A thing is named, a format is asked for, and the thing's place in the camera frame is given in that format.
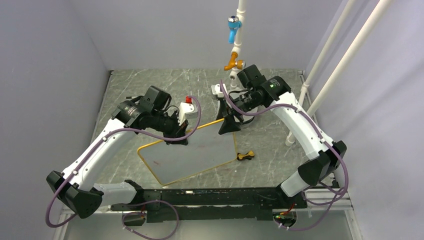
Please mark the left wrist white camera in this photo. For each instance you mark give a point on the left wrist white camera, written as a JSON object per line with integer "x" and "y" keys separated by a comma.
{"x": 187, "y": 110}

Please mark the yellow-framed whiteboard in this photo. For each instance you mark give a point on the yellow-framed whiteboard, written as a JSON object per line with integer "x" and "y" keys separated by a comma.
{"x": 206, "y": 150}

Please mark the wrist white camera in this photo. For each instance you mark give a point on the wrist white camera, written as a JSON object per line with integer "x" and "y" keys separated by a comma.
{"x": 217, "y": 93}
{"x": 187, "y": 110}

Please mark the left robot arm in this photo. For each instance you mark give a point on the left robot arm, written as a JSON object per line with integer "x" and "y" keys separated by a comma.
{"x": 76, "y": 185}

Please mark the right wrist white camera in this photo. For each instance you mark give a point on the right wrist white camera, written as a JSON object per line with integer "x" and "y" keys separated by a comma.
{"x": 217, "y": 93}

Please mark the yellow black eraser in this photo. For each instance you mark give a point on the yellow black eraser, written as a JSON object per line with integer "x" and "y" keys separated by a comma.
{"x": 245, "y": 156}

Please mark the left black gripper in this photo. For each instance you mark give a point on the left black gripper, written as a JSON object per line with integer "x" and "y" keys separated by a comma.
{"x": 177, "y": 131}

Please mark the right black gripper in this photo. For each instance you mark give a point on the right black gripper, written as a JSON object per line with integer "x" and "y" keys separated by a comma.
{"x": 229, "y": 124}

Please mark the white PVC pipe frame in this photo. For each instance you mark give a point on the white PVC pipe frame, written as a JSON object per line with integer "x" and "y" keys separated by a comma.
{"x": 372, "y": 20}

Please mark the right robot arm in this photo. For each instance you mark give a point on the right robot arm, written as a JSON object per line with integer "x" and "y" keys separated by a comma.
{"x": 275, "y": 95}

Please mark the blue valve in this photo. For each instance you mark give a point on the blue valve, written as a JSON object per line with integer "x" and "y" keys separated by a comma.
{"x": 234, "y": 24}

